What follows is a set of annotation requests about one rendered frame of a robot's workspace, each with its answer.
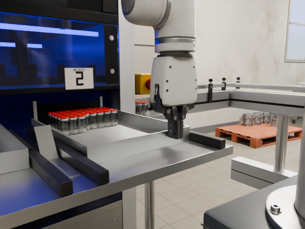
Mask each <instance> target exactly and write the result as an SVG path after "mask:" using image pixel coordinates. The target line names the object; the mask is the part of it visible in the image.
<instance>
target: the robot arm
mask: <svg viewBox="0 0 305 229"><path fill-rule="evenodd" d="M121 7H122V12H123V16H124V18H125V19H126V20H127V21H128V22H130V23H132V24H135V25H141V26H149V27H153V29H154V40H155V41H154V43H155V53H158V54H160V55H157V57H155V58H154V59H153V64H152V71H151V82H150V102H151V104H152V105H155V107H154V111H155V112H158V113H162V114H163V115H164V116H165V119H167V120H168V137H169V138H173V139H182V138H183V120H184V119H185V118H186V113H187V112H188V111H189V110H191V109H193V108H194V107H195V105H194V103H195V102H196V100H197V70H196V63H195V58H194V57H193V54H191V52H195V51H196V0H121ZM170 109H171V110H170ZM265 214H266V217H267V219H268V221H269V222H270V224H271V225H272V227H273V228H274V229H305V107H304V116H303V125H302V135H301V144H300V157H299V166H298V175H297V185H291V186H286V187H282V188H279V189H276V190H275V191H273V192H271V193H270V194H269V195H268V196H267V198H266V203H265Z"/></svg>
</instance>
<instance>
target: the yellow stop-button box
mask: <svg viewBox="0 0 305 229"><path fill-rule="evenodd" d="M150 78H151V74H150V73H136V74H135V94H136V95H149V94H150V90H149V89H148V88H147V86H146V83H147V80H148V79H150Z"/></svg>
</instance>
